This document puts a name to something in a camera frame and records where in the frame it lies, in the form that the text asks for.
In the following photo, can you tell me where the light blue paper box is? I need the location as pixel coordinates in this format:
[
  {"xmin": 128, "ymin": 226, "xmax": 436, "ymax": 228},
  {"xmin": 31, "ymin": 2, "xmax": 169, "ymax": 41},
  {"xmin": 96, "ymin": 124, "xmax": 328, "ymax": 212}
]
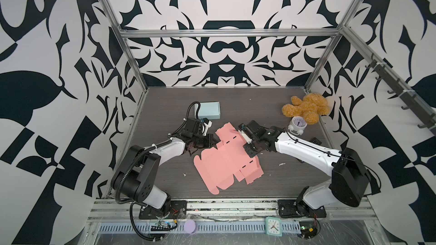
[{"xmin": 195, "ymin": 102, "xmax": 221, "ymax": 120}]

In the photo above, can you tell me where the pink paper box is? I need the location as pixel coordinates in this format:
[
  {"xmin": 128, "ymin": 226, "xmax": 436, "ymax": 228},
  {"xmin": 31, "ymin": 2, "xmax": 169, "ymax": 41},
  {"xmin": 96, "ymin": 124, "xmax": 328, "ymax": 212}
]
[{"xmin": 194, "ymin": 122, "xmax": 263, "ymax": 195}]

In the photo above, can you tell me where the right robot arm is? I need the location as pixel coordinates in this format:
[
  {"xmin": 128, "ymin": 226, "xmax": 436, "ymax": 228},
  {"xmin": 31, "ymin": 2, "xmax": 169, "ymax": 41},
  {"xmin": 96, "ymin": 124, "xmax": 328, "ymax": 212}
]
[{"xmin": 237, "ymin": 120, "xmax": 375, "ymax": 216}]

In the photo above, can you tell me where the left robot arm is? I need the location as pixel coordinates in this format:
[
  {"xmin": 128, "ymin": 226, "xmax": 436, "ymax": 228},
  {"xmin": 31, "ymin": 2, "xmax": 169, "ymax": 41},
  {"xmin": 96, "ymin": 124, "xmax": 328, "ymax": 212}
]
[{"xmin": 111, "ymin": 118, "xmax": 217, "ymax": 214}]

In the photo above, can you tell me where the white alarm clock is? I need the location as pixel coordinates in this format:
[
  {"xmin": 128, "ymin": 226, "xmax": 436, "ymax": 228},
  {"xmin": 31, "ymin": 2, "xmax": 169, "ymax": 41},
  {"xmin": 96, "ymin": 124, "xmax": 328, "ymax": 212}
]
[{"xmin": 288, "ymin": 116, "xmax": 307, "ymax": 136}]

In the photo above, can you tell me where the black remote control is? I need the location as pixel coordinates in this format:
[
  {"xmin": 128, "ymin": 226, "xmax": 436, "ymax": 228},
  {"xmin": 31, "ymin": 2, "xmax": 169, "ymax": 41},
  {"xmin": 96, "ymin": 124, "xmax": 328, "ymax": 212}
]
[{"xmin": 310, "ymin": 137, "xmax": 322, "ymax": 145}]

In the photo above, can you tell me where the brown teddy bear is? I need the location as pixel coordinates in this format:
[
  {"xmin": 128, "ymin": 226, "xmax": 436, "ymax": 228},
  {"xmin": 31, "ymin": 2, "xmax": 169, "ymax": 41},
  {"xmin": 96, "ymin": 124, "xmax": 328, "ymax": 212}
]
[{"xmin": 282, "ymin": 93, "xmax": 331, "ymax": 125}]

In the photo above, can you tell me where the green square clock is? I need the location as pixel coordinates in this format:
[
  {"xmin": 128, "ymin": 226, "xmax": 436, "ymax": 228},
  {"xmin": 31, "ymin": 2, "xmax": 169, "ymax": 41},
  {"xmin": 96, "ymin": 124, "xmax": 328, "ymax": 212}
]
[{"xmin": 265, "ymin": 217, "xmax": 282, "ymax": 237}]

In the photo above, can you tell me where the purple round lid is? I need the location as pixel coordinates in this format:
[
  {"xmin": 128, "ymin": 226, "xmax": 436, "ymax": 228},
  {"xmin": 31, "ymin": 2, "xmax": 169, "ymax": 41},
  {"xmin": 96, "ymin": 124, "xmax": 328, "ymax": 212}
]
[{"xmin": 183, "ymin": 219, "xmax": 198, "ymax": 235}]

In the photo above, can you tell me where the left circuit board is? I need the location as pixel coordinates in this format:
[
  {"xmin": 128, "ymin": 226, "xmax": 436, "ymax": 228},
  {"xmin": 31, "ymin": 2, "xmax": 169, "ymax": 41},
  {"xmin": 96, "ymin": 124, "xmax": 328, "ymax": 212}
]
[{"xmin": 150, "ymin": 220, "xmax": 178, "ymax": 232}]

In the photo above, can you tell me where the circuit board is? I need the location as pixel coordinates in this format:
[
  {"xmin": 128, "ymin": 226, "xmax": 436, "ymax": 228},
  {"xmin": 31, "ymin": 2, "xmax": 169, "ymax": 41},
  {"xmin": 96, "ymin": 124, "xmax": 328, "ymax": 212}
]
[
  {"xmin": 298, "ymin": 220, "xmax": 321, "ymax": 240},
  {"xmin": 150, "ymin": 220, "xmax": 178, "ymax": 232}
]

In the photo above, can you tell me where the right circuit board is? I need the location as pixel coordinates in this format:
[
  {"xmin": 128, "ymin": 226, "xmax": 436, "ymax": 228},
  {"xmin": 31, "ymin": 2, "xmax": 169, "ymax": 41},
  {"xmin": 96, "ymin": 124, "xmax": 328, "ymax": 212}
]
[{"xmin": 298, "ymin": 220, "xmax": 321, "ymax": 240}]

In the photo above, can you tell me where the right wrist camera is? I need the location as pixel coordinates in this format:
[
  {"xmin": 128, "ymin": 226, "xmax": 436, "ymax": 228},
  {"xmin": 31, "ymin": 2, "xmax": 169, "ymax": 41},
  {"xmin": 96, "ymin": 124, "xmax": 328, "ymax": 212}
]
[{"xmin": 238, "ymin": 124, "xmax": 252, "ymax": 144}]

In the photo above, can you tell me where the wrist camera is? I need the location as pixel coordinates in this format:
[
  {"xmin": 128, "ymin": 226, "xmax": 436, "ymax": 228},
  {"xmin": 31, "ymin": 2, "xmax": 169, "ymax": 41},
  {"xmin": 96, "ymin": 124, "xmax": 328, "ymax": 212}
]
[
  {"xmin": 199, "ymin": 118, "xmax": 212, "ymax": 136},
  {"xmin": 238, "ymin": 124, "xmax": 252, "ymax": 144}
]

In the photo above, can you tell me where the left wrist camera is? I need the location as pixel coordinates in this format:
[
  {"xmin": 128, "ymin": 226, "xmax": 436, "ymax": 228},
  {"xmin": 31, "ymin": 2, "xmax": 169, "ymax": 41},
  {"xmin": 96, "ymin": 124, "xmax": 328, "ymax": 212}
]
[{"xmin": 199, "ymin": 118, "xmax": 212, "ymax": 136}]

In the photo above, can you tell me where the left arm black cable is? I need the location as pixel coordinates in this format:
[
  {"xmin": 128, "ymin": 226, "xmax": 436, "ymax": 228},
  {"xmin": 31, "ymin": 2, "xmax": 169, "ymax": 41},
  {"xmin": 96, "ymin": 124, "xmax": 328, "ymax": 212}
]
[{"xmin": 183, "ymin": 101, "xmax": 202, "ymax": 123}]

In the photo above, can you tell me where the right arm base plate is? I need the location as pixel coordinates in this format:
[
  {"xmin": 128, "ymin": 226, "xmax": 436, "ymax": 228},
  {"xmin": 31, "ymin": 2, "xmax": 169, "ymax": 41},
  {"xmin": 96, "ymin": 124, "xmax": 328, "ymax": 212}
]
[{"xmin": 277, "ymin": 199, "xmax": 327, "ymax": 218}]

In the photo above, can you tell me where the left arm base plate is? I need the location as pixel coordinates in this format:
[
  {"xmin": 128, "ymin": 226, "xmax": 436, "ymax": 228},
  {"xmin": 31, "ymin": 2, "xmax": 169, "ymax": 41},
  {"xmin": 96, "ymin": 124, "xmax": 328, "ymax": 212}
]
[{"xmin": 139, "ymin": 200, "xmax": 187, "ymax": 220}]

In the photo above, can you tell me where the wall hook rail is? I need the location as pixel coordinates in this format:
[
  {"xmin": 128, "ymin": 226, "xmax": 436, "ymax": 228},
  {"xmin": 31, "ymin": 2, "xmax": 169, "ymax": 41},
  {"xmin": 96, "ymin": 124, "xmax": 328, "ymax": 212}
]
[{"xmin": 365, "ymin": 53, "xmax": 436, "ymax": 130}]

